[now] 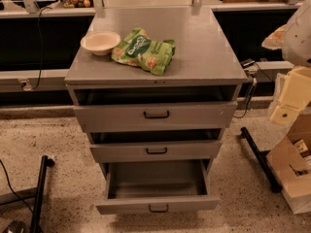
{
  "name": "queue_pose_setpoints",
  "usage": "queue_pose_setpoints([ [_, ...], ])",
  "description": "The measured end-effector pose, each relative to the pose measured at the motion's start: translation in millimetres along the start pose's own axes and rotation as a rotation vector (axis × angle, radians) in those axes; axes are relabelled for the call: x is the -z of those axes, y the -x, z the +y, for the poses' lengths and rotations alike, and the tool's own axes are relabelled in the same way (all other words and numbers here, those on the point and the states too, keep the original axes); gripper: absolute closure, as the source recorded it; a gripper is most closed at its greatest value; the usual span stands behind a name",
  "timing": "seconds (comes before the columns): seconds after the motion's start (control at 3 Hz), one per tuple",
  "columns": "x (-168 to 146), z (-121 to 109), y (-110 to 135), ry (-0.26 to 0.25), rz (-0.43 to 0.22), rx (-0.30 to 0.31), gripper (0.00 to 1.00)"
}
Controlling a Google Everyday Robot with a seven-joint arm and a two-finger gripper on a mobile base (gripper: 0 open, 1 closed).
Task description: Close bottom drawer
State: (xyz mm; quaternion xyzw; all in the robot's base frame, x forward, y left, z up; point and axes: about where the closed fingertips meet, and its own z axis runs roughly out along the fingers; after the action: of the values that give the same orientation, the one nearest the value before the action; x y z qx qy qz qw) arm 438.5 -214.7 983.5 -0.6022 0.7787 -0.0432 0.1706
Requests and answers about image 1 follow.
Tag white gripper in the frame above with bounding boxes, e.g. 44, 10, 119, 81
261, 25, 311, 125

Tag grey bottom drawer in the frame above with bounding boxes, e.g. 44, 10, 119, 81
96, 159, 220, 215

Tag grey drawer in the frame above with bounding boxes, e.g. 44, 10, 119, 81
74, 101, 237, 133
90, 129, 222, 163
96, 159, 220, 215

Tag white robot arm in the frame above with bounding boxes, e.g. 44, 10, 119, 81
261, 0, 311, 125

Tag grey middle drawer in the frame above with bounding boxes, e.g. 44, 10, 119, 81
90, 129, 222, 163

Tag grey top drawer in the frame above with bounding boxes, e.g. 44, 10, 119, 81
74, 101, 237, 133

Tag black power adapter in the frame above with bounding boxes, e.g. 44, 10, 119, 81
240, 58, 256, 69

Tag cardboard box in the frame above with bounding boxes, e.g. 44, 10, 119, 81
267, 115, 311, 214

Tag black stand leg right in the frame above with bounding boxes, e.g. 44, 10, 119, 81
241, 127, 282, 193

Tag black stand leg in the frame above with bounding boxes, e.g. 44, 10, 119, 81
30, 155, 54, 233
241, 127, 282, 193

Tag green snack bag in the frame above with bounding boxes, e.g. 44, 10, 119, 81
112, 28, 175, 76

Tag white bowl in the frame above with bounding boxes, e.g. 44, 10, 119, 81
80, 31, 121, 56

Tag black stand leg left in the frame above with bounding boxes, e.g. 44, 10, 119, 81
30, 155, 54, 233

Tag black hanging cable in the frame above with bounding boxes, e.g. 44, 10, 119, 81
30, 5, 53, 91

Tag black cable left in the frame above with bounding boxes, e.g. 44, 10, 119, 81
0, 158, 35, 216

